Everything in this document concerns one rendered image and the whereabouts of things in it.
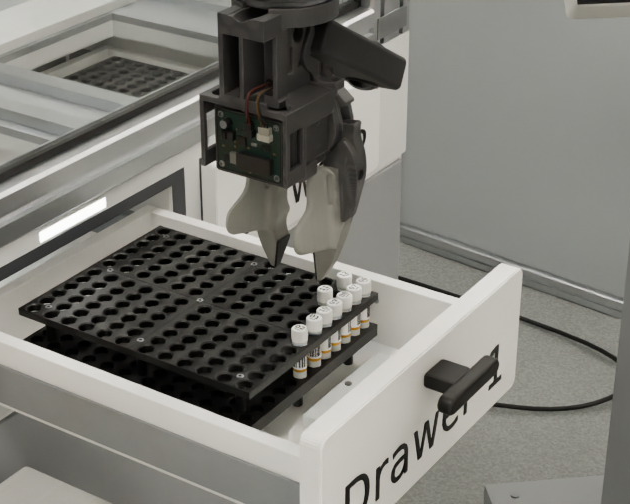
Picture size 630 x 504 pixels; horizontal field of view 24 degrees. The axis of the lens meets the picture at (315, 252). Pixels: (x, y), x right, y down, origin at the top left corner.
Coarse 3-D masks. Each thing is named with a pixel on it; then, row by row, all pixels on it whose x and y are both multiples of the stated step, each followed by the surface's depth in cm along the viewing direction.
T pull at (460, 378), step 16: (432, 368) 104; (448, 368) 104; (464, 368) 104; (480, 368) 103; (496, 368) 105; (432, 384) 103; (448, 384) 102; (464, 384) 102; (480, 384) 103; (448, 400) 100; (464, 400) 101
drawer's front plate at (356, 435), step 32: (480, 288) 111; (512, 288) 113; (448, 320) 106; (480, 320) 110; (512, 320) 115; (416, 352) 102; (448, 352) 106; (480, 352) 111; (512, 352) 117; (384, 384) 99; (416, 384) 103; (512, 384) 119; (352, 416) 95; (384, 416) 100; (416, 416) 104; (480, 416) 114; (320, 448) 93; (352, 448) 97; (384, 448) 101; (448, 448) 111; (320, 480) 94; (352, 480) 98; (384, 480) 102; (416, 480) 107
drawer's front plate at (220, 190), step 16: (368, 96) 152; (368, 112) 153; (368, 128) 154; (368, 144) 155; (368, 160) 156; (208, 176) 133; (224, 176) 133; (240, 176) 136; (208, 192) 133; (224, 192) 134; (240, 192) 136; (288, 192) 144; (208, 208) 134; (224, 208) 135; (304, 208) 147; (224, 224) 135; (288, 224) 145
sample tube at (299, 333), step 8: (296, 328) 108; (304, 328) 108; (296, 336) 108; (304, 336) 108; (296, 344) 109; (304, 344) 109; (304, 360) 109; (296, 368) 110; (304, 368) 110; (296, 376) 110; (304, 376) 110
